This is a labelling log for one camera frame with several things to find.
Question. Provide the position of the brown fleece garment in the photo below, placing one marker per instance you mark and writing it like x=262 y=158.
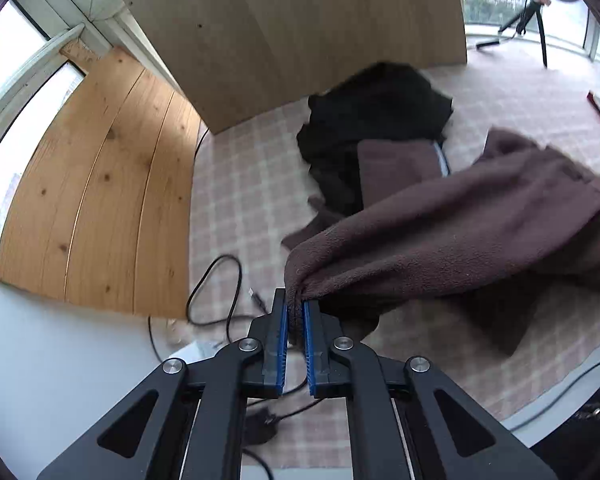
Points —
x=489 y=238

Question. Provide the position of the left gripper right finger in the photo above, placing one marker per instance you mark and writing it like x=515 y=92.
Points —
x=408 y=420

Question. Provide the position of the black tripod stand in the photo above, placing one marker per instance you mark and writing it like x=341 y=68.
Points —
x=517 y=26

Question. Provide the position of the pink plaid tablecloth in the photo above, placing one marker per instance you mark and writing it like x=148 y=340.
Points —
x=251 y=189

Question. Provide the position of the light plywood board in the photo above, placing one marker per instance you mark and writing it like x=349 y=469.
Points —
x=235 y=59

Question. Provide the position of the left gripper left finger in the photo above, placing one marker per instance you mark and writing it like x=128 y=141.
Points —
x=184 y=420

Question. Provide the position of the orange pine wood board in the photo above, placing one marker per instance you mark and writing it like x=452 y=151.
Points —
x=100 y=218

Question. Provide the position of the black garment pile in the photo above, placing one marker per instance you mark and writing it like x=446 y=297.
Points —
x=386 y=101

